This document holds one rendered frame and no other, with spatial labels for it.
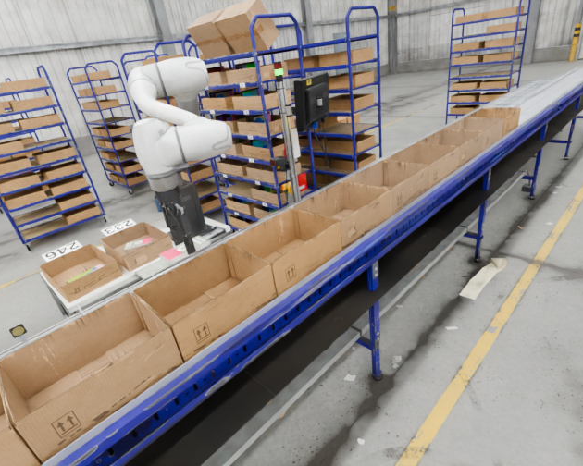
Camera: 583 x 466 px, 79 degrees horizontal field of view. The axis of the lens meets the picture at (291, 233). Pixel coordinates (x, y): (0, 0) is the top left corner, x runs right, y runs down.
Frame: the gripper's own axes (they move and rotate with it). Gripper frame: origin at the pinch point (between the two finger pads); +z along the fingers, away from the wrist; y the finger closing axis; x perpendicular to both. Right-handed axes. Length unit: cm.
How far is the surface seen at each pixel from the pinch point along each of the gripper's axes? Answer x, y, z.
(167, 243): -23, 81, 36
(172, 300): 7.9, 7.5, 23.3
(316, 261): -42, -21, 23
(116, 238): -7, 119, 35
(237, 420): 13, -29, 55
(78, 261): 17, 118, 39
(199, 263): -6.5, 7.6, 15.0
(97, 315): 32.1, 7.6, 13.9
